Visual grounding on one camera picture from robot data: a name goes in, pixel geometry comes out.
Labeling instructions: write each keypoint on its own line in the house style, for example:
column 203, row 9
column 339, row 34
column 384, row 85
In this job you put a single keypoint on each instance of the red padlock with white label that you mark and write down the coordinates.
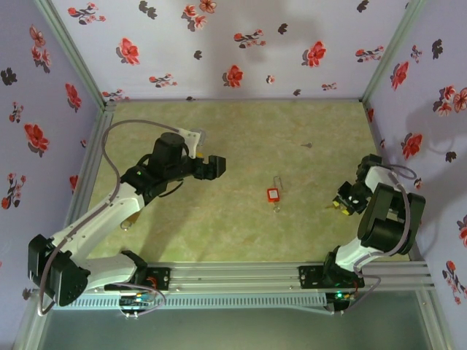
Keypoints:
column 272, row 195

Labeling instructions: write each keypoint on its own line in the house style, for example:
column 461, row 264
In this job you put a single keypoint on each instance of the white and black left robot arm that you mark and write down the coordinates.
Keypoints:
column 98, row 215

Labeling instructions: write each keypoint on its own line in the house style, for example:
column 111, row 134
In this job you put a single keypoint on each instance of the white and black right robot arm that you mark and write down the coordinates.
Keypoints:
column 386, row 233

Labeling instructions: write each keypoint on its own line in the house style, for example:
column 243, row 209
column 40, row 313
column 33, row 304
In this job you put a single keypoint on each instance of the thin aluminium rail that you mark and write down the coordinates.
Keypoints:
column 255, row 99

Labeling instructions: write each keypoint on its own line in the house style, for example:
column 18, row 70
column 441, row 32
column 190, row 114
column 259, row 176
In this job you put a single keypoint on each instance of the long aluminium base rail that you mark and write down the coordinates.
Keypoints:
column 233, row 275

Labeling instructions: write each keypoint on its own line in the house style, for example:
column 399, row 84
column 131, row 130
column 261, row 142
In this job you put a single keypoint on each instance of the aluminium corner post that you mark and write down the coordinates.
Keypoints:
column 69, row 53
column 390, row 47

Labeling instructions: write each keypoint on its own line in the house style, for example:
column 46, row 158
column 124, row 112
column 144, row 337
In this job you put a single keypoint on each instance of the aluminium frame leg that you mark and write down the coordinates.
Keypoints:
column 31, row 328
column 436, row 324

